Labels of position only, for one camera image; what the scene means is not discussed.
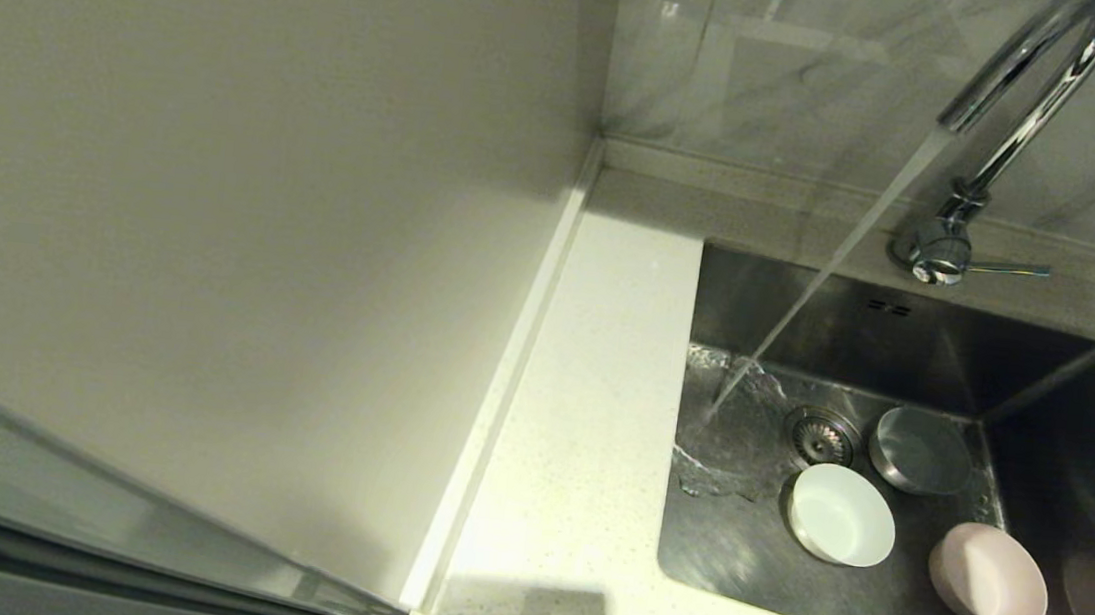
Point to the stainless steel sink basin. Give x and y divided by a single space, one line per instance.
734 557

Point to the chrome gooseneck faucet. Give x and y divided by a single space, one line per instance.
1010 151

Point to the white countertop trim strip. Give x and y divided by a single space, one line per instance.
499 393

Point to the white bowl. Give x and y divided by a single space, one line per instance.
841 515

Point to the pink bowl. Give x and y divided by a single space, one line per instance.
989 578

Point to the pale blue bowl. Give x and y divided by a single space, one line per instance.
922 452

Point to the thin chrome faucet lever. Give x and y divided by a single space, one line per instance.
1013 268

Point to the round metal drain strainer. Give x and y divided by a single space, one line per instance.
821 436

